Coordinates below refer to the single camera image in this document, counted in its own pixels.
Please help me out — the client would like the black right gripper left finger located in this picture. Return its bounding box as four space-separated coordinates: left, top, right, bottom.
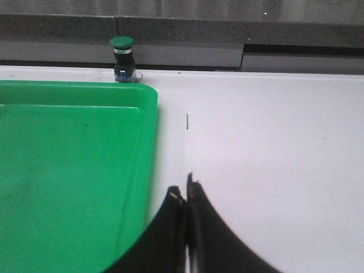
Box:
105 186 187 273

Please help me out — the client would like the grey stone counter ledge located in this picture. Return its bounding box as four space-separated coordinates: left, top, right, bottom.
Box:
1 14 363 74

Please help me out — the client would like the green mushroom push button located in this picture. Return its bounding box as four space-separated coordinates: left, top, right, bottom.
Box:
110 36 136 83

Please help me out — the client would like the green plastic tray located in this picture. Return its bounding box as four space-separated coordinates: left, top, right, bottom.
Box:
1 80 158 272

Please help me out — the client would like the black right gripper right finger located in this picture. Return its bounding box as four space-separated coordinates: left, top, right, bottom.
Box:
187 173 279 272

